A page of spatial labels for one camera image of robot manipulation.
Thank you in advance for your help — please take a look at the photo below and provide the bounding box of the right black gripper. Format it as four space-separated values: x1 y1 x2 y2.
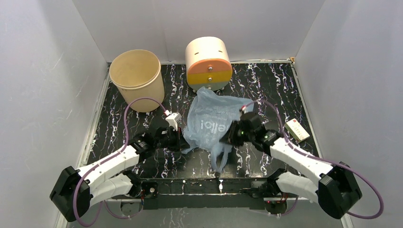
219 119 255 146

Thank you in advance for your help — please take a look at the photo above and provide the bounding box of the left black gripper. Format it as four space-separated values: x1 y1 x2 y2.
155 127 191 152

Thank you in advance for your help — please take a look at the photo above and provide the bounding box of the light blue plastic bag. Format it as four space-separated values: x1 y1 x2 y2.
182 87 254 173

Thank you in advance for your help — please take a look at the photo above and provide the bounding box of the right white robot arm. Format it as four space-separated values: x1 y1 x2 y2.
220 112 362 219

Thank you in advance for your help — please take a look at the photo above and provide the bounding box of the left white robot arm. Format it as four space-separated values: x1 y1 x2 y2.
49 126 190 222

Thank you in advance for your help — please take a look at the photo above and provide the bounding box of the beige round trash bin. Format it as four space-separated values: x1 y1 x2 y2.
109 49 165 113

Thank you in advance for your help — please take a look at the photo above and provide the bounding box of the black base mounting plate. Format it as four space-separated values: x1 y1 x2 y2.
112 178 298 211

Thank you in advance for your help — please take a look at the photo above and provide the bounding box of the small cream cardboard box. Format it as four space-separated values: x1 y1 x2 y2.
285 118 310 143

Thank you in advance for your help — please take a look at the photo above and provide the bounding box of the round cream drawer cabinet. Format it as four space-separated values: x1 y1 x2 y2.
185 37 232 92

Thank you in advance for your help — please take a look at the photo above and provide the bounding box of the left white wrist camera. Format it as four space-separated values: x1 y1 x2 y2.
164 110 182 131

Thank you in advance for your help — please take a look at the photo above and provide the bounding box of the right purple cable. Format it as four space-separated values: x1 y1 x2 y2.
240 99 385 220

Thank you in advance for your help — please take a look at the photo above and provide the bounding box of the purple cable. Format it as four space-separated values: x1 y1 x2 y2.
73 97 171 228
240 99 385 220

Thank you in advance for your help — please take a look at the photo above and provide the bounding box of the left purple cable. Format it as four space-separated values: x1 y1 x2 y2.
73 97 171 228

